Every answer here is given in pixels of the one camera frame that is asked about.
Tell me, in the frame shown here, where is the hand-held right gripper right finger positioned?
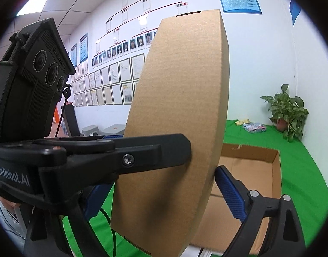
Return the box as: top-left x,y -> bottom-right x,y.
215,165 -> 306,257

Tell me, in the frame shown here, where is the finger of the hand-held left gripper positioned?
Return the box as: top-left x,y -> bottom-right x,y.
68,133 -> 192,176
57,135 -> 125,141

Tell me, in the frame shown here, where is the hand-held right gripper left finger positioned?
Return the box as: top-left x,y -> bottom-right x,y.
25,184 -> 111,257

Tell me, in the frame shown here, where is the large cardboard box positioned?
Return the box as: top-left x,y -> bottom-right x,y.
189,143 -> 283,256

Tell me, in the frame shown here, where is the small brown cardboard box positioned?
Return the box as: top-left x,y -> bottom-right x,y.
111,9 -> 229,257

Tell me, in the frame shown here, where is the grey plastic stool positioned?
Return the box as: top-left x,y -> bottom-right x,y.
82,124 -> 101,137

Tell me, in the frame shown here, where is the black cabinet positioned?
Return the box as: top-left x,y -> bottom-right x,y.
61,104 -> 81,137

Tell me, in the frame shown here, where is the colourful snack packet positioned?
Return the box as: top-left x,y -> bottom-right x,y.
242,122 -> 268,134

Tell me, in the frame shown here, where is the row of portrait photos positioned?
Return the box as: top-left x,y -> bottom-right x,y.
92,31 -> 158,67

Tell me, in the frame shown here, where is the potted plant with terracotta pot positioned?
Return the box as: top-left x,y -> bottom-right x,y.
260,84 -> 310,143

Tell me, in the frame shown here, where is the ceiling light panel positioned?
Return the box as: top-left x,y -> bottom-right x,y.
16,0 -> 51,17

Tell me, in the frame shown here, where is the wall of framed certificates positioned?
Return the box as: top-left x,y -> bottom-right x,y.
71,54 -> 146,107

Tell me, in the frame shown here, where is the blue framed wall notice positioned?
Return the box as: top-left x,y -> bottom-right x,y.
70,44 -> 78,68
79,33 -> 89,63

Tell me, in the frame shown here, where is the wall organisation chart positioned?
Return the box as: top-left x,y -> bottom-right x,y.
95,0 -> 192,52

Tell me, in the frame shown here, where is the blue poster on side wall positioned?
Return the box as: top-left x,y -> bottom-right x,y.
289,0 -> 302,28

